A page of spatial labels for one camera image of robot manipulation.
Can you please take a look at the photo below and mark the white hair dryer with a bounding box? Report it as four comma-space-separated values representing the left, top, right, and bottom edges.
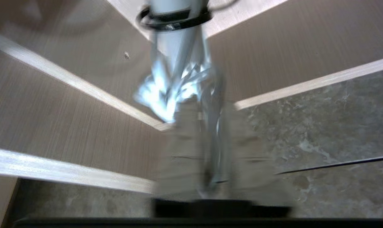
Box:
149, 0, 211, 86

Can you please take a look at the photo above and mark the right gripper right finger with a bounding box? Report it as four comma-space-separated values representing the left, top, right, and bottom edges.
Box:
222, 103, 293, 205

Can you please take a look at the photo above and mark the bundle of white wires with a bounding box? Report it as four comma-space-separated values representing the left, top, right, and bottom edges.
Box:
133, 57, 228, 190

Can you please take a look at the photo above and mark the wooden drawer with cutout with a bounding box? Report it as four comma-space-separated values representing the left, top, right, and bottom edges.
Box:
0, 0, 383, 194

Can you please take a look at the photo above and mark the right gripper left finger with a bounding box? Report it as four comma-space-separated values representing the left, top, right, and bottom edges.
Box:
153, 98, 208, 200

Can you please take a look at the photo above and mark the black cord strap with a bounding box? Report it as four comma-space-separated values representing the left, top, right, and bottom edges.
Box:
136, 6, 213, 31

